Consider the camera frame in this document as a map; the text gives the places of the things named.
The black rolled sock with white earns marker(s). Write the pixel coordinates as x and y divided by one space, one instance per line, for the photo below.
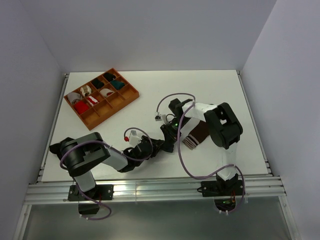
109 76

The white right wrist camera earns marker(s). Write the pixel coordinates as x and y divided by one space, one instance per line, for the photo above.
160 117

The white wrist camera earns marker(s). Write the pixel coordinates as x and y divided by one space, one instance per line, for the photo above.
134 139
160 117

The white red rolled sock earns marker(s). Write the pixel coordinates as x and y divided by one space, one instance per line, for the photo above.
105 92

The teal rolled sock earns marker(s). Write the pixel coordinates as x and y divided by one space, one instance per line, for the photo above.
117 84

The white beige rolled sock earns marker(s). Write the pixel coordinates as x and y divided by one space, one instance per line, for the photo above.
85 90

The grey rolled sock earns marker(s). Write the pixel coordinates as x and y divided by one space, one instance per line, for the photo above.
74 97

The brown striped sock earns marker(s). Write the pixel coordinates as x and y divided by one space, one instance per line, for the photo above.
197 135

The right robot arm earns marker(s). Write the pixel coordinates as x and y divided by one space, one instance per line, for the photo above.
223 127

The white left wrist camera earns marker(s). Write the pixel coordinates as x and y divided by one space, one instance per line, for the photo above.
134 139

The navy patterned sock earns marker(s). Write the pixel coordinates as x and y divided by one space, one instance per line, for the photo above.
166 145

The orange wooden divided tray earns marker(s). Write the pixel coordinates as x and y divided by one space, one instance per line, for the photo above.
107 106

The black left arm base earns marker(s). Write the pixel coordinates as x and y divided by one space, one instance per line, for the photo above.
101 192

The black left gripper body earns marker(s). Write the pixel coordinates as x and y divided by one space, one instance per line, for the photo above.
154 150

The red white striped sock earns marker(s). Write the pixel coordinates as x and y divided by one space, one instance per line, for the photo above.
92 100

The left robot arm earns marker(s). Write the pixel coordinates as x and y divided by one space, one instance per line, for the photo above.
79 156

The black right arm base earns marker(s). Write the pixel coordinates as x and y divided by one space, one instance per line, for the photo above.
224 195

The aluminium frame rail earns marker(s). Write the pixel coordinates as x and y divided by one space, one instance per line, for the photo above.
169 189

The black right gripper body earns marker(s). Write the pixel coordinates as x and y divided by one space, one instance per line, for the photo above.
171 129

